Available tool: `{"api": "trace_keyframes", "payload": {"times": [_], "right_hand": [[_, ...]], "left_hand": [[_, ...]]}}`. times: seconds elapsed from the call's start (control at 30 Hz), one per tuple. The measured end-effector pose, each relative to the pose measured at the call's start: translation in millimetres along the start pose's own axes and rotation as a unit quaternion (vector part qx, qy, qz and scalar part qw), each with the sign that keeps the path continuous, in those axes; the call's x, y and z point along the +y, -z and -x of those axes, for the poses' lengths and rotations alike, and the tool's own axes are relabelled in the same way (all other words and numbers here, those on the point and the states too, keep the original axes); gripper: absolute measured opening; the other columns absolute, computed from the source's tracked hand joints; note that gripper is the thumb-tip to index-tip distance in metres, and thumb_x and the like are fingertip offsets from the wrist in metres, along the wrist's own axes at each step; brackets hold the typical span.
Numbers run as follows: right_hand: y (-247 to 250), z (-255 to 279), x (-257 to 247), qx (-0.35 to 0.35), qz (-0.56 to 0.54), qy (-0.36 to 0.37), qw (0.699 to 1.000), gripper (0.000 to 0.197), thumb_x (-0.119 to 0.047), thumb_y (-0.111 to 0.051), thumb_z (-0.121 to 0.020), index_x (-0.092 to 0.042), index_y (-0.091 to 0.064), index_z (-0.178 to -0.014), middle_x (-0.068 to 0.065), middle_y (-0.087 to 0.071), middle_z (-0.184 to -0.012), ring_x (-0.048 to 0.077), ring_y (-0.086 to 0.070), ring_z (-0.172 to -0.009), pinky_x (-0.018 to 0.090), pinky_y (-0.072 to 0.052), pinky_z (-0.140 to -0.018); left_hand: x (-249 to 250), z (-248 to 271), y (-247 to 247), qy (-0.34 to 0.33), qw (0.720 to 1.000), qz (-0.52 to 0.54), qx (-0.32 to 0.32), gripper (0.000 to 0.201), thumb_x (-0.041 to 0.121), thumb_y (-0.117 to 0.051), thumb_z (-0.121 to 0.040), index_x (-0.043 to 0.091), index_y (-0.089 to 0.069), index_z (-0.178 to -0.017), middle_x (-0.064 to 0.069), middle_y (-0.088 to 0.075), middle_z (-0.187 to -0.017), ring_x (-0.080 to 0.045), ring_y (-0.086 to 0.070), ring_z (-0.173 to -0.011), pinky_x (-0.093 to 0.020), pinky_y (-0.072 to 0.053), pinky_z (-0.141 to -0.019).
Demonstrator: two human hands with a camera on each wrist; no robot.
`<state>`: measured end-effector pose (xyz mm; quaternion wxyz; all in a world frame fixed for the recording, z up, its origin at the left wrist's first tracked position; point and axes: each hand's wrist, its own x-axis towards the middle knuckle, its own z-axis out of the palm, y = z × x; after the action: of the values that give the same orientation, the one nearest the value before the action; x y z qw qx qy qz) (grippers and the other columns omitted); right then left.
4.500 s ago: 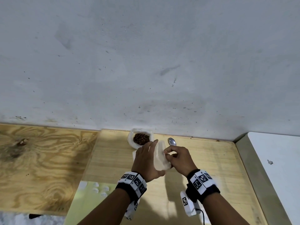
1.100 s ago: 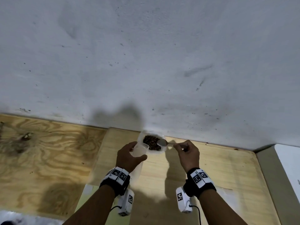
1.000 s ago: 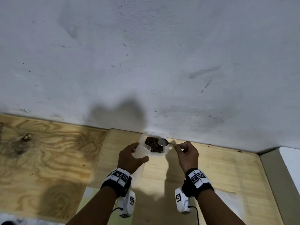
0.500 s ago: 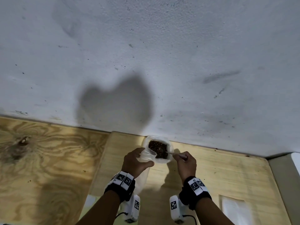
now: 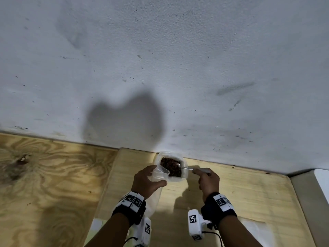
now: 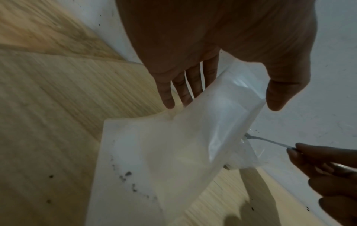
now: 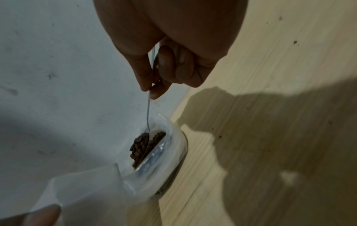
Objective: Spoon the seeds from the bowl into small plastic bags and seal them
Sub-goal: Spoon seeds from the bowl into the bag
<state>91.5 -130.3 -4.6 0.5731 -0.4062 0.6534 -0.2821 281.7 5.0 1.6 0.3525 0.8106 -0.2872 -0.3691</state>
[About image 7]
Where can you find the brown coffee beans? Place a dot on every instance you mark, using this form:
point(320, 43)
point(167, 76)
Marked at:
point(138, 145)

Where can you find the clear zip plastic bag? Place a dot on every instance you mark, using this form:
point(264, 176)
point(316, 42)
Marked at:
point(83, 194)

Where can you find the person's left hand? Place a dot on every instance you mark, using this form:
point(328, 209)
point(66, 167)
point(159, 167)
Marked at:
point(33, 218)

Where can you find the translucent plastic bowl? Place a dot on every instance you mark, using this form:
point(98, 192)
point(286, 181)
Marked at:
point(167, 167)

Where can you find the metal spoon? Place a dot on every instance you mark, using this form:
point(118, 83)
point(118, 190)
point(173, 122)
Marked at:
point(147, 114)

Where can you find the person's right hand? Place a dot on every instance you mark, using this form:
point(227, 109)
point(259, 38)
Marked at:
point(173, 28)

